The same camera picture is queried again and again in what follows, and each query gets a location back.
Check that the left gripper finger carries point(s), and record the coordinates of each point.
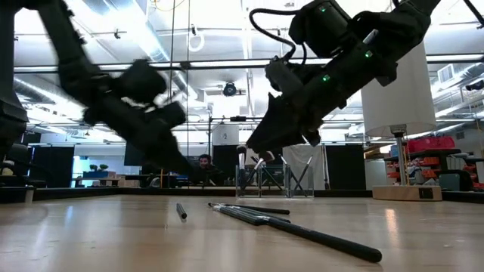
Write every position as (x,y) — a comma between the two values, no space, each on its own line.
(166,169)
(170,151)

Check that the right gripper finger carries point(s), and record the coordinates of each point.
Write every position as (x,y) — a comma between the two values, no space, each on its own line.
(276,143)
(276,121)

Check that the burgundy head powder brush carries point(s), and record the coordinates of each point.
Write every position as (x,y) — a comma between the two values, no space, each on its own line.
(268,156)

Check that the single black pen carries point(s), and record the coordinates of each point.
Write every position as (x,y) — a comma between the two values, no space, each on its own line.
(287,166)

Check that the slim black makeup brush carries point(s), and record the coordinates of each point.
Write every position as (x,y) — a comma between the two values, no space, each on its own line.
(308,162)
(264,172)

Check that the clear acrylic organizer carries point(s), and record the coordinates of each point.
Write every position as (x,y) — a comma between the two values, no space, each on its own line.
(274,194)

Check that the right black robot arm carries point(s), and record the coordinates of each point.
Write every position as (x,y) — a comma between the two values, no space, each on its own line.
(397,22)

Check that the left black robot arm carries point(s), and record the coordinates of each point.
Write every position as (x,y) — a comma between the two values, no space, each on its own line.
(64,45)

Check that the black room monitor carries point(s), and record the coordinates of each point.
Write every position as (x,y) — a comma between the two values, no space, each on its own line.
(132,155)

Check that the person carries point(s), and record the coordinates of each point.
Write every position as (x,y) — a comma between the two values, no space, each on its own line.
(206,162)

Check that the white sign board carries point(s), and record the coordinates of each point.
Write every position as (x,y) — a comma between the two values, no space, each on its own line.
(227,136)

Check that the white hanging sheet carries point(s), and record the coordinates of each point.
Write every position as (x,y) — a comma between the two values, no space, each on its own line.
(319,170)

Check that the green plants blue planter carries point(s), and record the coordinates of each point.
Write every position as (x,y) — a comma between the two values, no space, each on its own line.
(98,174)

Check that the white lamp wooden base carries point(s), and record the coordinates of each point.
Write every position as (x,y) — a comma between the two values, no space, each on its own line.
(397,109)

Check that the black partition panel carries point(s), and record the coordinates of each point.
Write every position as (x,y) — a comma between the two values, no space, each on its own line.
(346,166)
(53,166)

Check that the red storage bin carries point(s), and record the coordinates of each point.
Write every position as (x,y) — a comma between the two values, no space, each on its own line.
(431,144)

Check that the white ceiling vent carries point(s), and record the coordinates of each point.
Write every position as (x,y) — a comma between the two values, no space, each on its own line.
(446,73)

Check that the dark shelf unit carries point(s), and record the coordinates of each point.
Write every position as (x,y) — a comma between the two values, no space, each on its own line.
(435,153)

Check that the black office chair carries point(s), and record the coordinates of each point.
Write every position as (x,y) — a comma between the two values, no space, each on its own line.
(19,153)

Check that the teal storage box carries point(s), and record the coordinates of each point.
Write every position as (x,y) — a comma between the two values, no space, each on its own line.
(449,182)

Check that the black stand frame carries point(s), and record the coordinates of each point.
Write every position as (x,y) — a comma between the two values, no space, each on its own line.
(238,118)

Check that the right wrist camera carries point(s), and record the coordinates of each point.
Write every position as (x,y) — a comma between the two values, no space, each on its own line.
(280,75)

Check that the black overhead camera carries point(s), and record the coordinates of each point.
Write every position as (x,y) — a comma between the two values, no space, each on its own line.
(229,89)

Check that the black table frame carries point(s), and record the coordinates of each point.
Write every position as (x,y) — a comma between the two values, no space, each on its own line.
(113,192)

